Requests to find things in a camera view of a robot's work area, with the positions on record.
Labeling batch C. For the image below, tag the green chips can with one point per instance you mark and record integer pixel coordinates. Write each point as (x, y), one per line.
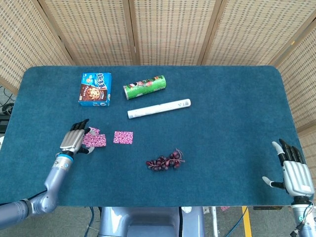
(145, 87)

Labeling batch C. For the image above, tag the blue felt table mat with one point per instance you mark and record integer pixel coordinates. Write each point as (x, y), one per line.
(222, 123)

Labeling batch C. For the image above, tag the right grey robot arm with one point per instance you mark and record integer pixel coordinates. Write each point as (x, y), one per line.
(304, 228)

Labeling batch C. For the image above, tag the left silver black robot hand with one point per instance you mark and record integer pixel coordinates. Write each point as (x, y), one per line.
(72, 139)

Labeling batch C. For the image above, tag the blue cookie box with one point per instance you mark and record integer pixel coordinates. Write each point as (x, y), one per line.
(95, 90)

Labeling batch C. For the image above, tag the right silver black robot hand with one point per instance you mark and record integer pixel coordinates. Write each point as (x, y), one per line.
(296, 177)

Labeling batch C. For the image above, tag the white wrap roll tube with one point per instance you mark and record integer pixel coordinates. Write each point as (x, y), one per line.
(159, 108)

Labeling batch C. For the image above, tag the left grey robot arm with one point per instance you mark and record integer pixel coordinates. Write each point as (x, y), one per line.
(55, 180)

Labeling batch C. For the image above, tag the pink patterned square packet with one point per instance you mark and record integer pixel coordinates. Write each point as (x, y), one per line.
(123, 137)

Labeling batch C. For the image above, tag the black equipment box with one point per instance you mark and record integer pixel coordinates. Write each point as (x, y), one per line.
(3, 123)

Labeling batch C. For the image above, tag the grey blue robot torso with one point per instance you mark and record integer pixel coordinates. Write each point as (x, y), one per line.
(148, 222)

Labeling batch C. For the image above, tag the woven bamboo screen panel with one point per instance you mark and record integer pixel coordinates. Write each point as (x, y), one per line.
(172, 32)
(24, 37)
(303, 86)
(254, 32)
(93, 32)

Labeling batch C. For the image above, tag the dark red grape bunch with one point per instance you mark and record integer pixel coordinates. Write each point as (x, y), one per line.
(163, 163)

